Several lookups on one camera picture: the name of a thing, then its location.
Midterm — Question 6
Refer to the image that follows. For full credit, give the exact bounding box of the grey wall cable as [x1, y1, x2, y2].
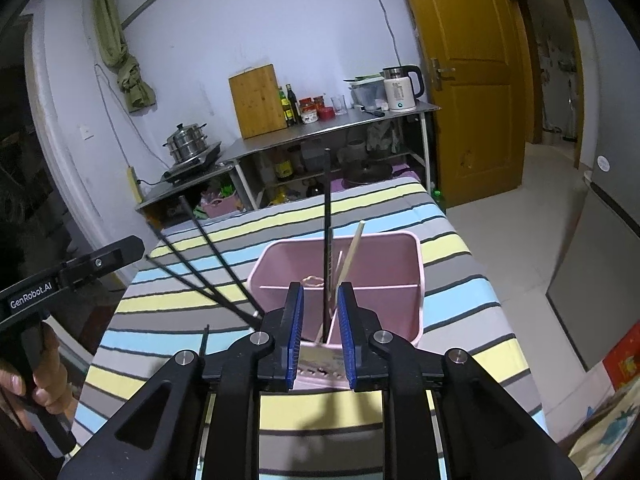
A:
[362, 0, 423, 67]

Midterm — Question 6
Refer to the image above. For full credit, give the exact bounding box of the red printed box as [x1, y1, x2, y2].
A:
[602, 324, 640, 392]

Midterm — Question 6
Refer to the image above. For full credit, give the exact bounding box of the light wooden chopstick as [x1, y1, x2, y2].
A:
[316, 220, 366, 345]
[327, 251, 345, 311]

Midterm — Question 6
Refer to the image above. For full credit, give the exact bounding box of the grey refrigerator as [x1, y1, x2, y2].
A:
[545, 152, 640, 373]

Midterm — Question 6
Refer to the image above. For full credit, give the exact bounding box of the green knotted curtain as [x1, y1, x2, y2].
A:
[92, 0, 157, 113]

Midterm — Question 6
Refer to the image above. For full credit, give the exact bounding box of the pink utensil basket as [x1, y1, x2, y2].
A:
[247, 231, 427, 391]

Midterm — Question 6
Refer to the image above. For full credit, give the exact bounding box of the yellow oil bottle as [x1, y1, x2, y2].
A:
[274, 152, 295, 182]

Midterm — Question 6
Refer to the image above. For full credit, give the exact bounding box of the pink storage basket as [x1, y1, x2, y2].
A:
[200, 192, 246, 219]

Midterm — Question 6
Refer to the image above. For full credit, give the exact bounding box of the clear water pitcher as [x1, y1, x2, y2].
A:
[343, 75, 388, 109]

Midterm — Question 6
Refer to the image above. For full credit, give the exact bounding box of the yellow wooden door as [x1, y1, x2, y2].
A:
[392, 0, 526, 208]

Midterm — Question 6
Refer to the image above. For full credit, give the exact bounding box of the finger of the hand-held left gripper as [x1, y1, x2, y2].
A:
[55, 235, 146, 291]

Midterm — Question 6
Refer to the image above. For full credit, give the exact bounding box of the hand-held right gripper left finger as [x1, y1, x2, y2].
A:
[59, 281, 306, 480]

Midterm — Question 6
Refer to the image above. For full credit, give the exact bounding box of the wooden cutting board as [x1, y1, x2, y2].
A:
[228, 63, 288, 140]

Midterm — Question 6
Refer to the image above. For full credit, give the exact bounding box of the dark oil bottle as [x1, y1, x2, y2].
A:
[277, 86, 294, 127]

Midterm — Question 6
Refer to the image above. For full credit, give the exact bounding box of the metal door handle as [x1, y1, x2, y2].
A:
[429, 57, 457, 92]

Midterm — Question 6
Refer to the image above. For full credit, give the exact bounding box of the striped tablecloth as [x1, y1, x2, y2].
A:
[70, 176, 543, 480]

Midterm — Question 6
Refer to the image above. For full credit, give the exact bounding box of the low metal kitchen shelf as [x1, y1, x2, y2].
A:
[134, 160, 247, 228]

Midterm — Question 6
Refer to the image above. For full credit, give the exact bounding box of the person's left hand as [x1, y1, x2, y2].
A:
[0, 321, 77, 428]

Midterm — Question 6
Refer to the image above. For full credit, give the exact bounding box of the steel steamer pot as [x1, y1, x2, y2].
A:
[162, 121, 208, 165]

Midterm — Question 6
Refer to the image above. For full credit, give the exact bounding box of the tall metal kitchen table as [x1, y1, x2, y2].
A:
[220, 100, 443, 211]

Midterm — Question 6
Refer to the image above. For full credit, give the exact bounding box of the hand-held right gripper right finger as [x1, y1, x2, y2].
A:
[336, 282, 583, 480]

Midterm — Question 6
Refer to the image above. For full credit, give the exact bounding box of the glass sliding door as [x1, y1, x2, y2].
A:
[0, 15, 81, 311]

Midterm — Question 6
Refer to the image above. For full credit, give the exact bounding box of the white electric kettle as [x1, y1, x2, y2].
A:
[382, 64, 425, 112]

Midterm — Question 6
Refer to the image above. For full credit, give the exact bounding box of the black induction cooker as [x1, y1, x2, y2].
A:
[162, 142, 224, 183]

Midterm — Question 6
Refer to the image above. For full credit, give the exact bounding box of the cardboard box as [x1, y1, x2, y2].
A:
[567, 390, 640, 471]

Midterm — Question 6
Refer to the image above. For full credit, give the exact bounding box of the dark sauce bottle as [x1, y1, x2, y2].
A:
[285, 83, 301, 125]

